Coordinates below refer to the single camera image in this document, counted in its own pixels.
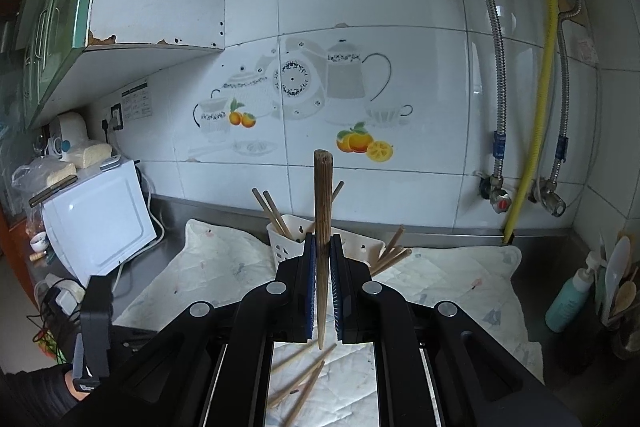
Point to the black utensil pot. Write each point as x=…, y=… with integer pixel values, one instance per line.
x=617, y=296

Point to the beige plastic utensil holder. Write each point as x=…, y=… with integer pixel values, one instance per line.
x=355, y=246

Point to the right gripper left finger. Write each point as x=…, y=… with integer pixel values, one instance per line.
x=242, y=337

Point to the brown wooden chopstick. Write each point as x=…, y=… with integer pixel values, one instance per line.
x=274, y=400
x=290, y=420
x=390, y=261
x=277, y=215
x=337, y=190
x=269, y=213
x=308, y=356
x=389, y=249
x=323, y=189

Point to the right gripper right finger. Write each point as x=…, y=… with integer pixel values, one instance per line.
x=404, y=336

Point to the teal soap bottle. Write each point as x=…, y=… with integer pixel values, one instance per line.
x=572, y=295

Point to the green wall cabinet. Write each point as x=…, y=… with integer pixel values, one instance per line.
x=76, y=51

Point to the white microwave oven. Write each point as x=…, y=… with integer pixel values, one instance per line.
x=99, y=222

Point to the white quilted patterned mat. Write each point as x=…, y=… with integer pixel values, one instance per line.
x=219, y=265

